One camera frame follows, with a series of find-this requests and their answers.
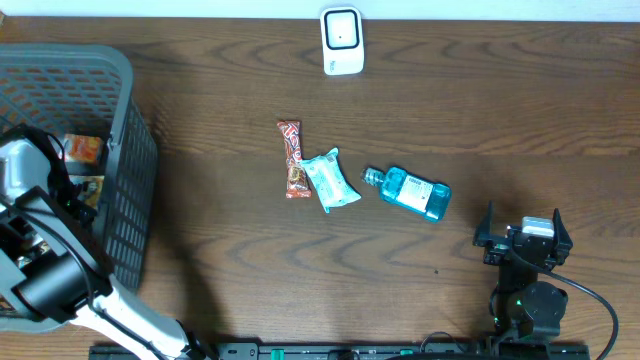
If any yellow chips bag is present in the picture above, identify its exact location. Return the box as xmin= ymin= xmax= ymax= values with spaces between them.
xmin=14 ymin=174 xmax=105 ymax=269

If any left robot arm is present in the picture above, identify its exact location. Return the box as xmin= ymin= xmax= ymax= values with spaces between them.
xmin=1 ymin=124 xmax=218 ymax=359

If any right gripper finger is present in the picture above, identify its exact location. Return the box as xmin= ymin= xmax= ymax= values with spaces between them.
xmin=473 ymin=201 xmax=493 ymax=241
xmin=552 ymin=208 xmax=572 ymax=250

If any red Top chocolate bar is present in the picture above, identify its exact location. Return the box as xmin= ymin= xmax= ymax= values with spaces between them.
xmin=277 ymin=120 xmax=312 ymax=199

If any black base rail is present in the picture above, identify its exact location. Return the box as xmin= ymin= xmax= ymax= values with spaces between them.
xmin=88 ymin=342 xmax=590 ymax=360

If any small orange snack box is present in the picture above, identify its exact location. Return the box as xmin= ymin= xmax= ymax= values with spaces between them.
xmin=62 ymin=134 xmax=104 ymax=165

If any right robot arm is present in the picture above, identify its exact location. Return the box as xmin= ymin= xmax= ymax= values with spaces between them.
xmin=473 ymin=204 xmax=573 ymax=345

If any light teal wipes pack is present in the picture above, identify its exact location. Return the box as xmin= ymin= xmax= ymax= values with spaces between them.
xmin=300 ymin=147 xmax=361 ymax=213

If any white barcode scanner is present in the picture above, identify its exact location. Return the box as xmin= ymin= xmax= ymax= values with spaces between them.
xmin=320 ymin=6 xmax=365 ymax=76

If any grey plastic basket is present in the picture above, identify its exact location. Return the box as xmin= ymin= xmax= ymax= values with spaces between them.
xmin=0 ymin=42 xmax=160 ymax=335

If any teal mouthwash bottle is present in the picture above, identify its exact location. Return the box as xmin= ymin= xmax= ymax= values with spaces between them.
xmin=362 ymin=167 xmax=452 ymax=223

